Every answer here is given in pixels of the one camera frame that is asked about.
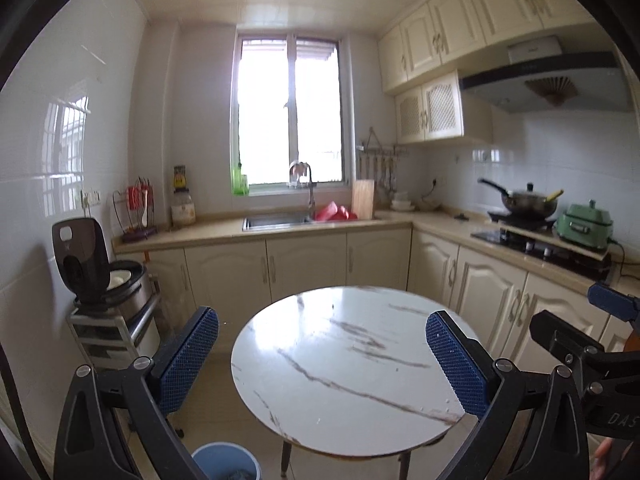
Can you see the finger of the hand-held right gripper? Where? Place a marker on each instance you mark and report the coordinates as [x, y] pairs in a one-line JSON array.
[[555, 330], [615, 302]]

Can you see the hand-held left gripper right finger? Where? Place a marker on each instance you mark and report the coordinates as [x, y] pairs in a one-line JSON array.
[[457, 365]]

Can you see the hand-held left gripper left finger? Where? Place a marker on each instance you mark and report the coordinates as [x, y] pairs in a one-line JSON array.
[[192, 355]]

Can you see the blue trash bin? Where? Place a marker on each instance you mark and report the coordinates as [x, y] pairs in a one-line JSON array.
[[220, 460]]

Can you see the person's right hand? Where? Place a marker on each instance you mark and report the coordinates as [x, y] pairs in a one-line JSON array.
[[604, 460]]

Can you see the cream lower cabinets under stove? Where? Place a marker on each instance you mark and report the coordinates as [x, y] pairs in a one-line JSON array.
[[490, 290]]

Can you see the black gas stove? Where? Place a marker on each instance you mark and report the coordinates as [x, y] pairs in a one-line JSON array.
[[545, 250]]

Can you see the green electric cooker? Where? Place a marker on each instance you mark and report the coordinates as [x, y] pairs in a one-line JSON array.
[[585, 225]]

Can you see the white shelf rack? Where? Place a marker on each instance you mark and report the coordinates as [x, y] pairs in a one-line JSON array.
[[110, 337]]

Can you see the cream lower cabinets under sink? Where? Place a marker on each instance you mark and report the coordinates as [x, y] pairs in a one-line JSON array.
[[225, 275]]

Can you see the round white marble table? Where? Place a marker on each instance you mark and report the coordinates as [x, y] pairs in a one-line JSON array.
[[350, 360]]

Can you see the steel wok with lid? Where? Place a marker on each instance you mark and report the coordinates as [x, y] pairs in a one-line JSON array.
[[530, 202]]

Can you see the large clear jar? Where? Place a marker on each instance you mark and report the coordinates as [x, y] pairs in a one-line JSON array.
[[183, 210]]

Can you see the white spoon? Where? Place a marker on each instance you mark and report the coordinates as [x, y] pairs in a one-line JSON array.
[[144, 215]]

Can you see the black rice cooker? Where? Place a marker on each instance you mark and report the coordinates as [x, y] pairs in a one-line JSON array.
[[80, 250]]

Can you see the steel sink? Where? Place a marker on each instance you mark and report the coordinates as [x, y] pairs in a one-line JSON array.
[[275, 221]]

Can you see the stack of white bowls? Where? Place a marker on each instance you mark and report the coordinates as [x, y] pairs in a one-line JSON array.
[[402, 202]]

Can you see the small yellow-label jar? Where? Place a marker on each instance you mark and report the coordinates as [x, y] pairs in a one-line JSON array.
[[180, 177]]

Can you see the green dish soap bottle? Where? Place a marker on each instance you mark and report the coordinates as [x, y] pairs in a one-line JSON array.
[[240, 180]]

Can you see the wooden cutting board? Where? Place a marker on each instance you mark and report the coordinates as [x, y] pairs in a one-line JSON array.
[[363, 199]]

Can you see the steel faucet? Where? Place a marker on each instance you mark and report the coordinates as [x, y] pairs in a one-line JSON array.
[[311, 200]]

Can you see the red plastic basin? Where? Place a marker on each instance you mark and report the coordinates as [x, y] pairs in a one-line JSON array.
[[335, 212]]

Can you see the row of hanging utensils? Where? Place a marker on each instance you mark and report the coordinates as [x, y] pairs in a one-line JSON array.
[[377, 172]]

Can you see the pale pink cloth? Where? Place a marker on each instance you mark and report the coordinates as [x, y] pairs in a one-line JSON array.
[[298, 169]]

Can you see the range hood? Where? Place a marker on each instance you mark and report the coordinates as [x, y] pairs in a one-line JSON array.
[[500, 87]]

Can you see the cream lattice door cabinet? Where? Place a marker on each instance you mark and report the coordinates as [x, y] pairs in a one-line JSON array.
[[440, 110]]

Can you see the kitchen window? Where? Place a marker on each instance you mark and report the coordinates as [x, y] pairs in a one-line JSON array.
[[265, 110]]

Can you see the cream upper cabinets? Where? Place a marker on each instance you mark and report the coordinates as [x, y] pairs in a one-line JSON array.
[[450, 25]]

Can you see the wall power outlet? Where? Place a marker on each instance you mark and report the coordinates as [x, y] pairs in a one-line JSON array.
[[90, 198]]

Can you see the wall utensil rack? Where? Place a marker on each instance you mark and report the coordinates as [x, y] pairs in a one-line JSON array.
[[382, 149]]

